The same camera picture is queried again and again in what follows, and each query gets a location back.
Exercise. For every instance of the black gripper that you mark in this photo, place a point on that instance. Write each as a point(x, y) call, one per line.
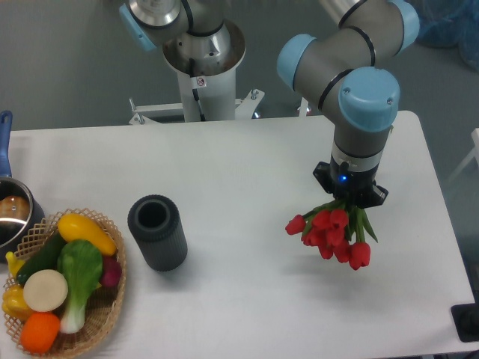
point(356, 188)

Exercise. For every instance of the red tulip bouquet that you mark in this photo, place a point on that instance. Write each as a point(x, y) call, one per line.
point(337, 229)

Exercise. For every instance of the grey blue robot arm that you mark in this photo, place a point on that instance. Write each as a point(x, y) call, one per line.
point(339, 75)

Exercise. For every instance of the dark grey ribbed vase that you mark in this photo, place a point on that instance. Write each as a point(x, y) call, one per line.
point(155, 224)

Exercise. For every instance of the white furniture piece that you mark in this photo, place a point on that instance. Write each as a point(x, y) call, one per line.
point(471, 155)

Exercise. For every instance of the black device at edge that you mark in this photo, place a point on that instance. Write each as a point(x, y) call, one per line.
point(465, 318)

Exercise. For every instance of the blue plastic bag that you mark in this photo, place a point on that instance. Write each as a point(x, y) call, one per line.
point(449, 24)

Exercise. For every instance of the purple red radish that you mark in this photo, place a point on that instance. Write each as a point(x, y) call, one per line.
point(112, 272)

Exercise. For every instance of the woven wicker basket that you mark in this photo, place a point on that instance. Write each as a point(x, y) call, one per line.
point(103, 307)

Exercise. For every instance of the green bok choy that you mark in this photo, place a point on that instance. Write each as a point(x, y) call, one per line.
point(81, 264)

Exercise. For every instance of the yellow squash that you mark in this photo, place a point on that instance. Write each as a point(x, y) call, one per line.
point(74, 226)

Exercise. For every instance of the green cucumber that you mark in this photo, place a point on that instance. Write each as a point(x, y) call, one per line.
point(45, 258)

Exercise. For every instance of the white round radish slice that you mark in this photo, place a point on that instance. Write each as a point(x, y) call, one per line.
point(45, 290)

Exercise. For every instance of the orange fruit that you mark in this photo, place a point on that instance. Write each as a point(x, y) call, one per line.
point(39, 332)

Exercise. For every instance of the yellow banana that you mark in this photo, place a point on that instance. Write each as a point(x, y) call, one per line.
point(14, 264)

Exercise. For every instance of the yellow bell pepper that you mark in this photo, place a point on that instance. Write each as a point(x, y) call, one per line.
point(14, 305)

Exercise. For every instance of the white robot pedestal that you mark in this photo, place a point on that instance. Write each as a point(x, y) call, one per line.
point(206, 69)

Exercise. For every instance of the blue handled saucepan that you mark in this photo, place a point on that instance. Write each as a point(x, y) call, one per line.
point(19, 210)

